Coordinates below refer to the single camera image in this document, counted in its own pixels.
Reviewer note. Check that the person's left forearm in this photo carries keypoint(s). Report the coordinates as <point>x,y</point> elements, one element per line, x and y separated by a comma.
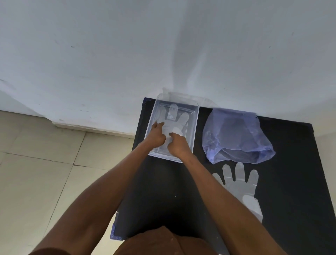
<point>105,194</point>

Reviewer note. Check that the person's left hand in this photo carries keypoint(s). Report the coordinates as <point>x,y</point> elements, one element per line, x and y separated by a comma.
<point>156,138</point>

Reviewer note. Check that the clear plastic glove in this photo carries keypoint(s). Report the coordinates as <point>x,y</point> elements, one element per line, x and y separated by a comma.
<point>241,184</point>
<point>173,118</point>

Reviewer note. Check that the clear plastic tray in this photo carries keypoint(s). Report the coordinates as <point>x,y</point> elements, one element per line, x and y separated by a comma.
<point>193,126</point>

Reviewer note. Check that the blue plastic bag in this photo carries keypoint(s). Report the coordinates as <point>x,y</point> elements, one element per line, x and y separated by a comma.
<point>236,136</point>

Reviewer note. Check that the person's left fingers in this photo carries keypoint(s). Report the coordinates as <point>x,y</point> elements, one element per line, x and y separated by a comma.
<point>158,125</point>

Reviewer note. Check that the person's right hand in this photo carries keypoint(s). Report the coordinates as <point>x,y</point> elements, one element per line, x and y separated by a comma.
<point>179,147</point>

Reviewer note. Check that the person's right fingers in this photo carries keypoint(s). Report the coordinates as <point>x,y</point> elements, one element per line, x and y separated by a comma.
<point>175,135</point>

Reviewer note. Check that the person's right forearm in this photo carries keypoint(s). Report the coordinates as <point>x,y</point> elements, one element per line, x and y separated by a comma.
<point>223,205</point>

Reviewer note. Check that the clear plastic bag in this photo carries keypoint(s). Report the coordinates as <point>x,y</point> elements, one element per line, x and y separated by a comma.
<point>199,99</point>

